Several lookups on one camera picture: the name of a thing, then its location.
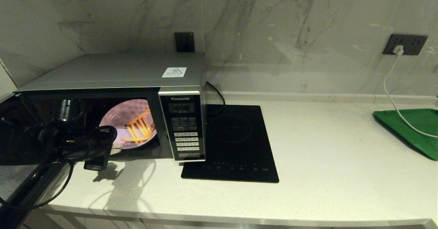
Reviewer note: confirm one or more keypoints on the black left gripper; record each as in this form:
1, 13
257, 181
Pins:
101, 141

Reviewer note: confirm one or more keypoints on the purple round plate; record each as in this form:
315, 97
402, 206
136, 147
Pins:
116, 116

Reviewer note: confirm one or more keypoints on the silver Panasonic microwave oven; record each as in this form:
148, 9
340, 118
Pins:
119, 71

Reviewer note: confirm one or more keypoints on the orange carrot stick middle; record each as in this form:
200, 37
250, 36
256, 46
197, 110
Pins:
134, 135

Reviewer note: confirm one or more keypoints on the white warning sticker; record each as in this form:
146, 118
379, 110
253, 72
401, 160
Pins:
174, 72

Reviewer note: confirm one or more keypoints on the black induction cooktop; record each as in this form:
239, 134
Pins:
236, 140

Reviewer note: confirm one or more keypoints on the white power plug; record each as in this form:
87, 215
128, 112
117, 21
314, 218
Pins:
398, 50

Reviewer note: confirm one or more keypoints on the green plastic tray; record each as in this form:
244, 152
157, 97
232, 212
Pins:
421, 119

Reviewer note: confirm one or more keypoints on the black wall socket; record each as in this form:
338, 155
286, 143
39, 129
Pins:
184, 42

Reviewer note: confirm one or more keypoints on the dark grey double wall socket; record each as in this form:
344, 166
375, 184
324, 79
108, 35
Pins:
414, 45

